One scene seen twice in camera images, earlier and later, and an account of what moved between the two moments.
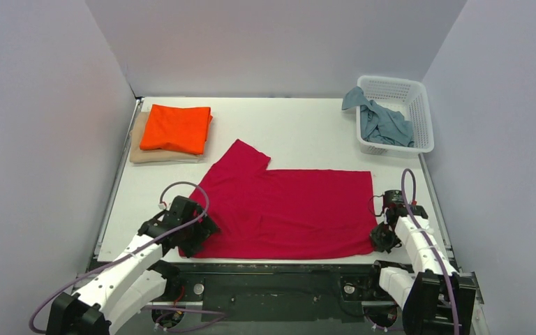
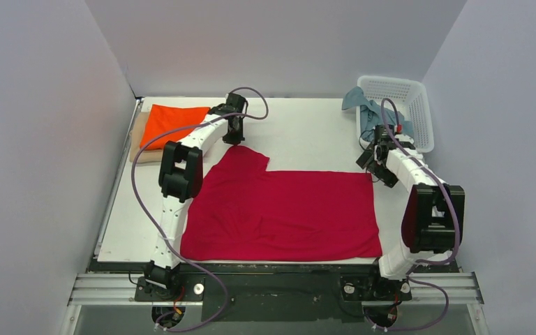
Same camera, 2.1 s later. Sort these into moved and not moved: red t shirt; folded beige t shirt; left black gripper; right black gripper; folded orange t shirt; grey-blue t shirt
Moved: right black gripper; left black gripper
Not moved: grey-blue t shirt; folded beige t shirt; folded orange t shirt; red t shirt
